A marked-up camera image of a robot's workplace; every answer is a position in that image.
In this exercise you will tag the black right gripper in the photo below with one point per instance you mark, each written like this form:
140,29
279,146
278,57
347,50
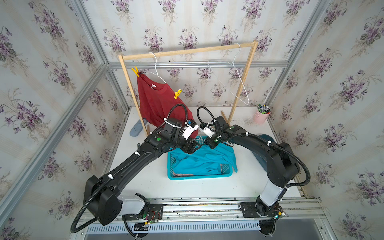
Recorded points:
208,141

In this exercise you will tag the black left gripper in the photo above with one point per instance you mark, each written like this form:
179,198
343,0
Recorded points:
187,148

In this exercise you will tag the turquoise t-shirt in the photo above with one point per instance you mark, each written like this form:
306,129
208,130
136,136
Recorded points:
207,159

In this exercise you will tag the white wire hanger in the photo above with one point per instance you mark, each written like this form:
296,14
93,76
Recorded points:
220,88

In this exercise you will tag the pink t-shirt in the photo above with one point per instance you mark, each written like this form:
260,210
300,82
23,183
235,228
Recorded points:
224,168

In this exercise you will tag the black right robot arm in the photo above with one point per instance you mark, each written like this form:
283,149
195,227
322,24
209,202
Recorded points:
284,170

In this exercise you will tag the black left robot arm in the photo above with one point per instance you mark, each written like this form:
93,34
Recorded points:
101,203

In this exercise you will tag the white hanger under red shirt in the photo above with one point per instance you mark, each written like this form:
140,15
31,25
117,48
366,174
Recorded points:
155,72

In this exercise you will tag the teal plastic laundry basket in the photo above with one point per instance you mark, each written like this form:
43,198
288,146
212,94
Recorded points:
199,174

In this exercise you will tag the yellow clothespin right on red shirt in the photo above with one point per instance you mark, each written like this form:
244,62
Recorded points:
177,94

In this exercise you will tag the yellow clothespin on red shirt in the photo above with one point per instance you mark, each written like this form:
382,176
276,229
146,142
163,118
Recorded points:
177,94
136,71

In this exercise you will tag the pink metal pen bucket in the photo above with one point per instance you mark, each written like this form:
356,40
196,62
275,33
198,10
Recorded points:
261,114

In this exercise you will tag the grey blue sponge pad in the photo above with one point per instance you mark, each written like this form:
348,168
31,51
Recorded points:
137,129

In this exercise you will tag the dark red t-shirt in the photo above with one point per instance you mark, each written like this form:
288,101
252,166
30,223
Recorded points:
156,100

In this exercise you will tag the yellow clothespin left on red shirt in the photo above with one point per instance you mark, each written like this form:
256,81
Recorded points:
136,71

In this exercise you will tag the wooden clothes rack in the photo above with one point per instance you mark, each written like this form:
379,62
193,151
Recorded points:
188,70

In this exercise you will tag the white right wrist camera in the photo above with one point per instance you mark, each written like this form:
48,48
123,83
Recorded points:
206,129

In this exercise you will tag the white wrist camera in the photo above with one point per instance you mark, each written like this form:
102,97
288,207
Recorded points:
189,128
206,129

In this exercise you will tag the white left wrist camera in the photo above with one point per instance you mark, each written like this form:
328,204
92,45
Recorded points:
189,128

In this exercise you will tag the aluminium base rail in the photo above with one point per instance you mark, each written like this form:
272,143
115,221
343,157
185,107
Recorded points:
209,215

